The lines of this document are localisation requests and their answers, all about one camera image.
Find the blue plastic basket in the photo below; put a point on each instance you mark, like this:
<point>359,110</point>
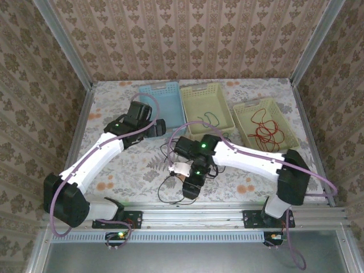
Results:
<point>170,108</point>

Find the pale yellow plastic basket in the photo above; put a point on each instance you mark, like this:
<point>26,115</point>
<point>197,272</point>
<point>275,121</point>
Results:
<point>247,113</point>
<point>204,99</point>

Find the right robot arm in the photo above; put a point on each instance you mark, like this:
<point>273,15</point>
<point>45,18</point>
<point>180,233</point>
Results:
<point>250,162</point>

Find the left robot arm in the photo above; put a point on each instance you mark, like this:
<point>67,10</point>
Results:
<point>91,165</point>

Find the aluminium mounting beam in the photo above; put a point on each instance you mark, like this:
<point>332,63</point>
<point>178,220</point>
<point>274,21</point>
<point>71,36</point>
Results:
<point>193,217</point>

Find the grey metal panel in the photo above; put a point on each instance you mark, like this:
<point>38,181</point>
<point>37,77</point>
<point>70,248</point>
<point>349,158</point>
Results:
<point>185,258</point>

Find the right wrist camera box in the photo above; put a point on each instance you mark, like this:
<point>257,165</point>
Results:
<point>179,168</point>

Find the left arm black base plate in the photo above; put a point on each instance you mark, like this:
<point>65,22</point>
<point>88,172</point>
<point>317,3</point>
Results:
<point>133,219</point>

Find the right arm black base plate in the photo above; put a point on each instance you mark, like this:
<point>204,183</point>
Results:
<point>251,219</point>

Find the aluminium frame post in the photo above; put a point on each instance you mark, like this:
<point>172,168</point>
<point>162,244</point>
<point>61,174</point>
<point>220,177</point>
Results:
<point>62,42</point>
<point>318,39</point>

